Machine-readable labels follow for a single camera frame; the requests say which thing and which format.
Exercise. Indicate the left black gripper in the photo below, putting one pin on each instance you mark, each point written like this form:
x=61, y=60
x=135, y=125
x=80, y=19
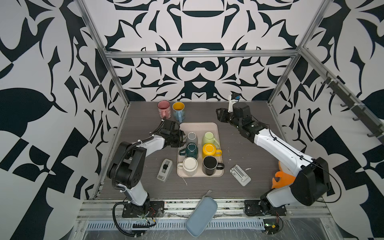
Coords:
x=179, y=132

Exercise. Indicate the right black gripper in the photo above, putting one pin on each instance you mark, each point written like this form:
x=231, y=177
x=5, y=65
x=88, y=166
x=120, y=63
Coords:
x=222, y=115

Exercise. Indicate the grey ceramic mug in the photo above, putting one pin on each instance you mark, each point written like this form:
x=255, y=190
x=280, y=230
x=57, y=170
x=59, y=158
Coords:
x=192, y=138

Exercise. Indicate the light blue butterfly mug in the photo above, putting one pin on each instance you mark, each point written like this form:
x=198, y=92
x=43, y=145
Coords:
x=179, y=111

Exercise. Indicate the pink ceramic mug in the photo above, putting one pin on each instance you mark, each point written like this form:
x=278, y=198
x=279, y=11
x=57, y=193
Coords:
x=164, y=108

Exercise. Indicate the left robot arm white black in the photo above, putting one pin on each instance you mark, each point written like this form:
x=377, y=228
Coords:
x=126, y=168

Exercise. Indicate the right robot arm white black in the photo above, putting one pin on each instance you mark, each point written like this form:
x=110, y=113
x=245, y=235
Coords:
x=312, y=177

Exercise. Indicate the dark green mug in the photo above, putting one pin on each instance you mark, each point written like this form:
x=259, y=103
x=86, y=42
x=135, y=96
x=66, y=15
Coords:
x=191, y=150

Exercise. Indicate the light green mug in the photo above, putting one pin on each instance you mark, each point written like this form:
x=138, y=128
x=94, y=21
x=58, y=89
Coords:
x=209, y=138

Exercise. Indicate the white cream mug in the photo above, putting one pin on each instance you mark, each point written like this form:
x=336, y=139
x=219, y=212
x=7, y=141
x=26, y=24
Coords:
x=188, y=166

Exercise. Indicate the yellow mug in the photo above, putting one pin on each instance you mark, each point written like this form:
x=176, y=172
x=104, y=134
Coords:
x=210, y=150

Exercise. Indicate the black mug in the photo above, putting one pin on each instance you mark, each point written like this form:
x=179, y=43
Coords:
x=210, y=165

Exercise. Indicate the beige serving tray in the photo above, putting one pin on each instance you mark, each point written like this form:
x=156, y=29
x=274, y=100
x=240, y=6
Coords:
x=199, y=129

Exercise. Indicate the orange shark plush toy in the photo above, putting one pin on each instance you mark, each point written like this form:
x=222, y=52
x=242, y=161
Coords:
x=284, y=177

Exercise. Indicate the blue-grey pencil case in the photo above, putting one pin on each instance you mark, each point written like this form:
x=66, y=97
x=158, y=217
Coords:
x=202, y=215

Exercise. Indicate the green circuit board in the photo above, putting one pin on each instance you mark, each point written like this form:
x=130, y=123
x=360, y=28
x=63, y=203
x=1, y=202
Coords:
x=273, y=226

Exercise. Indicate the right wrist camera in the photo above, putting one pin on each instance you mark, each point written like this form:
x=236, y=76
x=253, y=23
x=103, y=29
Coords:
x=233, y=98

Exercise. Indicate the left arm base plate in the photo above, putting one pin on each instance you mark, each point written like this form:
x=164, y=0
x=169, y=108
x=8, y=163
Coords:
x=144, y=208

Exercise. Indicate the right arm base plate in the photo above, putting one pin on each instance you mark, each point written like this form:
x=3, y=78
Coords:
x=263, y=207

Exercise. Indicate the white cable duct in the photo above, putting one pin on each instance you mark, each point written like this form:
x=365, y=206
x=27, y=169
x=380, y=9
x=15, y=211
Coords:
x=168, y=224

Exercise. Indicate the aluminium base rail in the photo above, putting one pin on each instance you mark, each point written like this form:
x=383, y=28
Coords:
x=183, y=208

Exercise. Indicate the wall hook rack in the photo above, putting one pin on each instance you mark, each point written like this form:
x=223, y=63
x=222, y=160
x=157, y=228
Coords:
x=350, y=102

